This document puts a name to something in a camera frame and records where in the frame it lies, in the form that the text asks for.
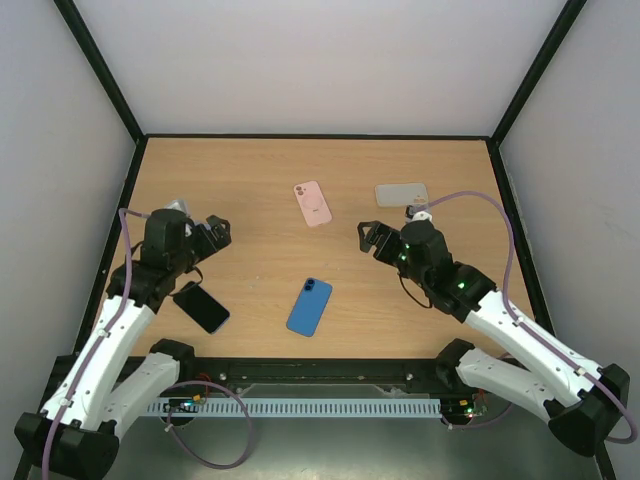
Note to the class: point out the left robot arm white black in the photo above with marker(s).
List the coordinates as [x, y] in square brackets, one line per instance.
[79, 429]

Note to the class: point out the blue phone back up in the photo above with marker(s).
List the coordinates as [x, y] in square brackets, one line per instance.
[309, 307]

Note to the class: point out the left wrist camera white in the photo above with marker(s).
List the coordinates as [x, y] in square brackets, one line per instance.
[177, 206]

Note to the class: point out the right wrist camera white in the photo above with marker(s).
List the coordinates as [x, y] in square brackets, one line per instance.
[417, 212]

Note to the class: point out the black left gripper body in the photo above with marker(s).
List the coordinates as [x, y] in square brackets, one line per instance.
[208, 247]

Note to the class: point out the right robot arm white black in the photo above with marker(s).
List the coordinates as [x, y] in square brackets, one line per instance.
[579, 400]

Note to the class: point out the blue phone black screen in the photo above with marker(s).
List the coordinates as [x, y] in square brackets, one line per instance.
[201, 307]

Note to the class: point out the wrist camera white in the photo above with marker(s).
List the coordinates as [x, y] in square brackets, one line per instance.
[177, 206]
[417, 212]

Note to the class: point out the white slotted cable duct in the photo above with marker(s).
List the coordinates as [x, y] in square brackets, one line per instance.
[299, 408]

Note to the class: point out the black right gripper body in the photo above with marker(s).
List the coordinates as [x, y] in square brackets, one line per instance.
[383, 242]

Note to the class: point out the beige phone case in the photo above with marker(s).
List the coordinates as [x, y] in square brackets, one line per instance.
[400, 195]

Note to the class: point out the pink phone case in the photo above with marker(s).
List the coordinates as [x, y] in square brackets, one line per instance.
[312, 203]

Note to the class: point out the black front rail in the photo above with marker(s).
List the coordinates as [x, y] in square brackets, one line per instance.
[413, 376]

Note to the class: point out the black enclosure frame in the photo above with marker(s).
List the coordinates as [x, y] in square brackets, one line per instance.
[567, 17]

